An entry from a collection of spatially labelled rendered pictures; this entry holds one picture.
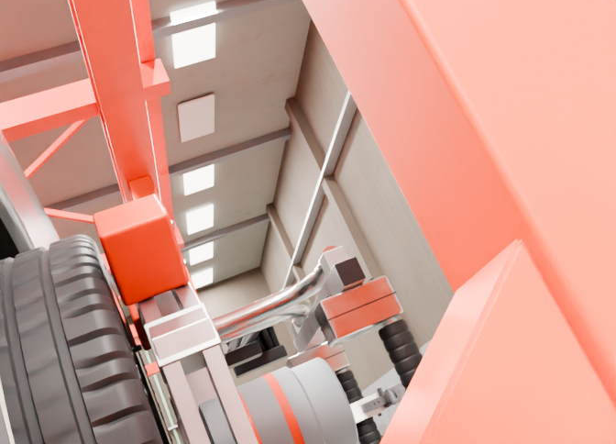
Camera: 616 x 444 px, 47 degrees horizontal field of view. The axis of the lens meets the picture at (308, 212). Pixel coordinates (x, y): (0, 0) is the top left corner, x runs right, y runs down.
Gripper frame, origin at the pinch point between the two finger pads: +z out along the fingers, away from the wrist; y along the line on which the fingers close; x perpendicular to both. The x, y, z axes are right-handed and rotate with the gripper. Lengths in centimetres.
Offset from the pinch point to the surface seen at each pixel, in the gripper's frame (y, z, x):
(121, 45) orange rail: 191, -10, 214
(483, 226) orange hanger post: -70, 3, 6
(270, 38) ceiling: 766, -292, 566
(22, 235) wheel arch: -5, 39, 46
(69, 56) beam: 658, -2, 551
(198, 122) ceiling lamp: 935, -172, 557
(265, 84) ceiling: 896, -294, 566
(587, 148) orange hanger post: -76, -4, 7
